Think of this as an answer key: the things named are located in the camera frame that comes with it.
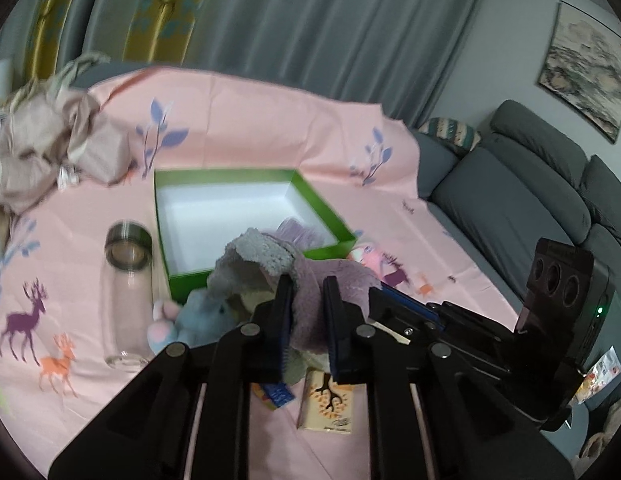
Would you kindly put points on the glass bottle with metal lid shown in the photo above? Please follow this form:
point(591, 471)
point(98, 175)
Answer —
point(128, 305)

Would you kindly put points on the framed wall painting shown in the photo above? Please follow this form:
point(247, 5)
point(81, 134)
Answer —
point(585, 70)

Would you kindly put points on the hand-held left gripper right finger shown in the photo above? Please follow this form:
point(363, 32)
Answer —
point(334, 330)

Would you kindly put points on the beige furry cloth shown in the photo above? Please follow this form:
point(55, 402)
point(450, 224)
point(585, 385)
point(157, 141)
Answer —
point(608, 430)

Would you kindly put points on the white orange paper packet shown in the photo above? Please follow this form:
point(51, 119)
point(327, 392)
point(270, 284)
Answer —
point(598, 372)

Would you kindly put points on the grey sofa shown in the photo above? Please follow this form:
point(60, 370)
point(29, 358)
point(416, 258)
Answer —
point(490, 195)

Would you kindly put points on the purple fluffy cloth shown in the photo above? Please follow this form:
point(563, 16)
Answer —
point(310, 285)

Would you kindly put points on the patterned cushion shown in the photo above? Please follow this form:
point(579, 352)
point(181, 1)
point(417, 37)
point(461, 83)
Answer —
point(453, 130)

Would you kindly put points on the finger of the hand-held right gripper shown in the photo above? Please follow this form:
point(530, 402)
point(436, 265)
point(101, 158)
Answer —
point(415, 322)
point(410, 302)

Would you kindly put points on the pink printed bed sheet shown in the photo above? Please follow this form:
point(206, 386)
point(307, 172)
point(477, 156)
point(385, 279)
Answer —
point(265, 125)

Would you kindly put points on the blue orange tissue packet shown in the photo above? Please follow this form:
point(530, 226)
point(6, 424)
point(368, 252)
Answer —
point(275, 396)

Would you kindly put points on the green cardboard box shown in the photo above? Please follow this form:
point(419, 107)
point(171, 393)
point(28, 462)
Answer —
point(215, 220)

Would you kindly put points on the crumpled white paper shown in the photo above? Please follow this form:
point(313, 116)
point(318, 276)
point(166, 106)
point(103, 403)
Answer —
point(69, 176)

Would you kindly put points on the beige tree print tissue packet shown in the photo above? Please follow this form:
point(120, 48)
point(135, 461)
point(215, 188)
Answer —
point(325, 405)

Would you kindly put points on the crumpled beige bedding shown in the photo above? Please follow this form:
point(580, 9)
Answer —
point(40, 135)

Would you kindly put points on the grey-green cloth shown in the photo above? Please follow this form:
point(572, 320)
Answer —
point(83, 65)

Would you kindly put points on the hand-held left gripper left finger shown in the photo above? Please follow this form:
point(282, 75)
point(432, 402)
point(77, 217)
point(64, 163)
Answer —
point(285, 320)

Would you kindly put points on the white cylinder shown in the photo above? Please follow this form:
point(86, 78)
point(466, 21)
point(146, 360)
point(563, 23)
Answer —
point(0, 82)

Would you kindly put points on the yellowish cream fluffy cloth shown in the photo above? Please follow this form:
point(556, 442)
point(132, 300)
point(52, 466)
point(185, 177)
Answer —
point(250, 304)

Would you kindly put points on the blue plush toy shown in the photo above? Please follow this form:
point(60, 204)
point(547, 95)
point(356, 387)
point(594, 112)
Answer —
point(205, 320)

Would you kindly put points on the green fluffy cloth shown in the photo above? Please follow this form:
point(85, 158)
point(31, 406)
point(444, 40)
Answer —
point(255, 255)

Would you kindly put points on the grey and yellow curtain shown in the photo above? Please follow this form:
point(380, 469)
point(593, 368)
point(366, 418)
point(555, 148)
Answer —
point(315, 25)

